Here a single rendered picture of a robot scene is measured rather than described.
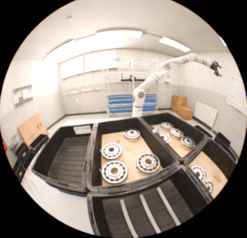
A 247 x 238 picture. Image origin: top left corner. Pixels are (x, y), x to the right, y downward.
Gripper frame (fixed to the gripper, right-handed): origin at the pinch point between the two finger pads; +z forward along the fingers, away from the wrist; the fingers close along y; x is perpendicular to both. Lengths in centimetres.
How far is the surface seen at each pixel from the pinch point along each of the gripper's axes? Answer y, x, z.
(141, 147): 77, 35, -43
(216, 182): 68, 42, 8
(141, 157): 75, 43, -39
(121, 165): 78, 52, -43
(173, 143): 71, 22, -27
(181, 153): 71, 28, -21
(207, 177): 69, 40, -1
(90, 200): 74, 69, -38
